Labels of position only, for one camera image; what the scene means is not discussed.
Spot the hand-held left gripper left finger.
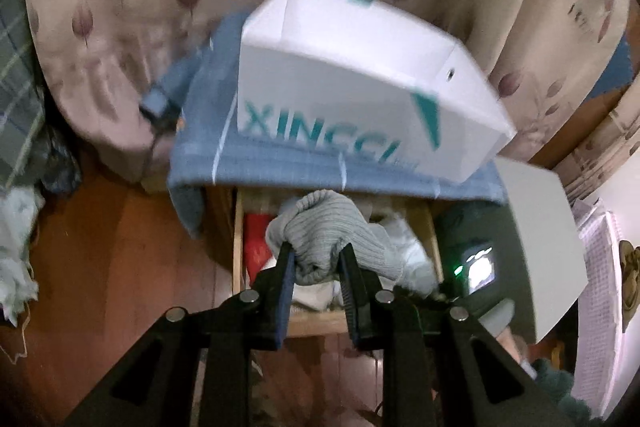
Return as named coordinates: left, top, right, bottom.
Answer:
left=65, top=241, right=301, bottom=427

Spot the green plaid blanket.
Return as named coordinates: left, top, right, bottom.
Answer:
left=0, top=0, right=81, bottom=195

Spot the white cardboard box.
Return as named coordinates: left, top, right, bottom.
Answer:
left=236, top=0, right=518, bottom=184

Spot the white underwear pile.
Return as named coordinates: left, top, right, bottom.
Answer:
left=292, top=201, right=442, bottom=310

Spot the white mesh basket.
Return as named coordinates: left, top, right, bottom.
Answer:
left=570, top=202, right=631, bottom=418

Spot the red cloth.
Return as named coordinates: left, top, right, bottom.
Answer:
left=244, top=213, right=273, bottom=278

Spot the wooden drawer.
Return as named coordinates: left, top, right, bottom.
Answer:
left=232, top=187, right=446, bottom=339

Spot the white crumpled cloth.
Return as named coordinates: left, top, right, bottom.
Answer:
left=0, top=184, right=46, bottom=328

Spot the person's right forearm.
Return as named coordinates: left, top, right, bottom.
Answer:
left=510, top=337, right=608, bottom=425

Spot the blue checked cloth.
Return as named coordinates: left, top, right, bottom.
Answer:
left=139, top=12, right=506, bottom=240

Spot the grey knitted sock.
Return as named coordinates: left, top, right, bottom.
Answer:
left=265, top=189, right=405, bottom=287

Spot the grey board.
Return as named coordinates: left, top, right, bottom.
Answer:
left=492, top=156, right=588, bottom=344

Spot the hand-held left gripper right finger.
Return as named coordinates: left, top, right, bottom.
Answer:
left=337, top=242, right=576, bottom=427

